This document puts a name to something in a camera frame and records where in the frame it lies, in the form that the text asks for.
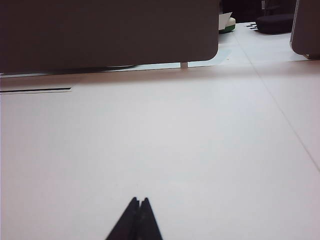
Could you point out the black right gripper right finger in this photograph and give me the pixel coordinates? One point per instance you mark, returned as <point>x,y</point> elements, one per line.
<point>147,222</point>

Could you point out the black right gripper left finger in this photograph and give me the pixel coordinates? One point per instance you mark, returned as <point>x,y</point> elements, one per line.
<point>127,222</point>

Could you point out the large grey desk divider panel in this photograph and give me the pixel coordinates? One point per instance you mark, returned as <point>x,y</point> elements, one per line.
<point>107,32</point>

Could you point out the green and white round object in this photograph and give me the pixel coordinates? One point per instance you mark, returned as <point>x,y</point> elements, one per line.
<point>230,27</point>

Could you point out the black white checker marker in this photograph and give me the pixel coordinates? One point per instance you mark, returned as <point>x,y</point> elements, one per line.
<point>252,26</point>

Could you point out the black round cushion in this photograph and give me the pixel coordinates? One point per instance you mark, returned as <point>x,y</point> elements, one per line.
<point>275,24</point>

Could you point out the narrow grey desk divider panel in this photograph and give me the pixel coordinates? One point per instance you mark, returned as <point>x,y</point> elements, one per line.
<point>307,27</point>

